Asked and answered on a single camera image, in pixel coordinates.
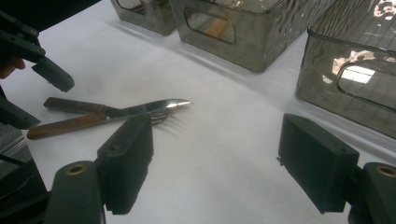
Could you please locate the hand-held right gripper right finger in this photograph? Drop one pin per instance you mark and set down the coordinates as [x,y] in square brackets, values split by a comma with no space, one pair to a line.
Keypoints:
[317,165]

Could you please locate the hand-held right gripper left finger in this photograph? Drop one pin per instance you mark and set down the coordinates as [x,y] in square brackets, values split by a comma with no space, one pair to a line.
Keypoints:
[124,165]

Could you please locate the transparent grey plastic bin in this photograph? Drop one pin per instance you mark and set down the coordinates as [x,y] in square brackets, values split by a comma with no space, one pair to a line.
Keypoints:
[146,18]
[258,40]
[323,81]

